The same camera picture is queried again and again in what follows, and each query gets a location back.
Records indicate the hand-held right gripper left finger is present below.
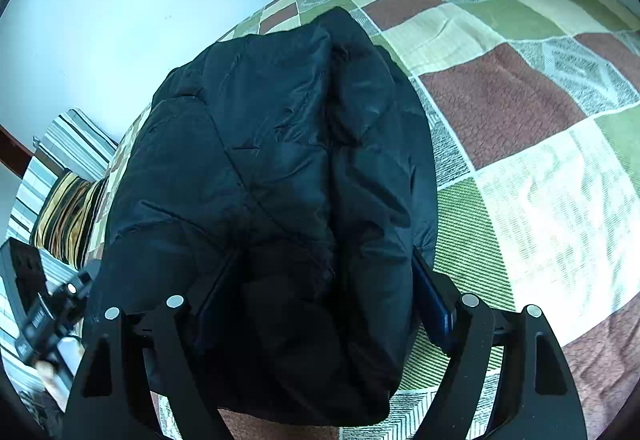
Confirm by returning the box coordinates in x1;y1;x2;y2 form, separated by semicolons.
62;247;242;440

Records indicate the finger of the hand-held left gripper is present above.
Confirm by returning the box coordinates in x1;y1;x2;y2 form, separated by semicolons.
47;269;103;338

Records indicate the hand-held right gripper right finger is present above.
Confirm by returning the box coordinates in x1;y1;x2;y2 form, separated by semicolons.
410;244;589;440

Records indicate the black puffer jacket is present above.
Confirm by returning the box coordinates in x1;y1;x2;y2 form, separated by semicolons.
86;7;442;427

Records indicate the yellow striped pillow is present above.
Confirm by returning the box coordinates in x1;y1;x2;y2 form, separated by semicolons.
31;169;108;268

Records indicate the brown wooden headboard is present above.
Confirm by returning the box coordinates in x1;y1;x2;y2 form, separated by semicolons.
0;126;35;181

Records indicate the grey striped pillow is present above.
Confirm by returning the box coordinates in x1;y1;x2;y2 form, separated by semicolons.
34;108;120;173

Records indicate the checkered patchwork bed blanket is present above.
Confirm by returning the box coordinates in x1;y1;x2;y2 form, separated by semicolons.
95;0;640;440

